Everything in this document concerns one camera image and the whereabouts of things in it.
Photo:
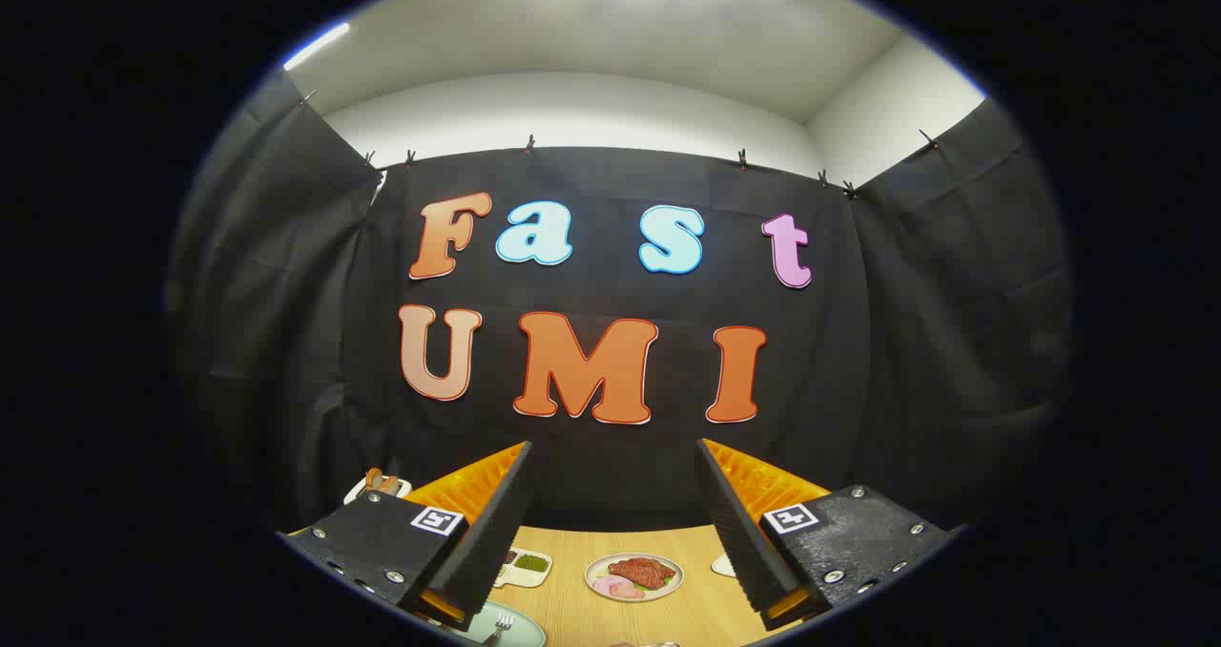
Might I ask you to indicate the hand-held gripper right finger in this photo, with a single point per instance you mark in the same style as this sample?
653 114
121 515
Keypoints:
739 542

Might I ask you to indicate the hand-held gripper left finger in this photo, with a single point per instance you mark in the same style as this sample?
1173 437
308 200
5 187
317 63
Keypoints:
491 542

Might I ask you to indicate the silver metal fork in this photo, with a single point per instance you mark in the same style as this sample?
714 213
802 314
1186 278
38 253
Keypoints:
501 623

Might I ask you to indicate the white square coaster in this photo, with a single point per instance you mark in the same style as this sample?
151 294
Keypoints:
723 565

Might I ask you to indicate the pile of green beans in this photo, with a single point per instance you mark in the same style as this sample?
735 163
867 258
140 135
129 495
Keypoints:
532 563

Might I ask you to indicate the white divided snack tray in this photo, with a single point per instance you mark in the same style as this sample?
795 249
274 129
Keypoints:
523 579

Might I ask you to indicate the pale green round plate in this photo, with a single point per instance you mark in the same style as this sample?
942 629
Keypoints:
525 630

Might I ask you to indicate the white oval food plate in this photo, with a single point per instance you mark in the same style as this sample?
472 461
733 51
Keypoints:
660 593

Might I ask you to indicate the brown grilled steak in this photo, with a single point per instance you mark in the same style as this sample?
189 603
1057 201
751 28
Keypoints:
641 571

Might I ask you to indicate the reddish ham slice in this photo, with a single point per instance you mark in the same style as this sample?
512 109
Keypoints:
630 591

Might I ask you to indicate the pale pink ham slice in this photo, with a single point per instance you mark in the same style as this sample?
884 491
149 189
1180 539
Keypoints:
605 585

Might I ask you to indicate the cream white toaster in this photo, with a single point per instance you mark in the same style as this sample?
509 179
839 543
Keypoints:
355 489

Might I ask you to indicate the row of black cloth clips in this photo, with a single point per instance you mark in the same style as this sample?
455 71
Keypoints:
529 143

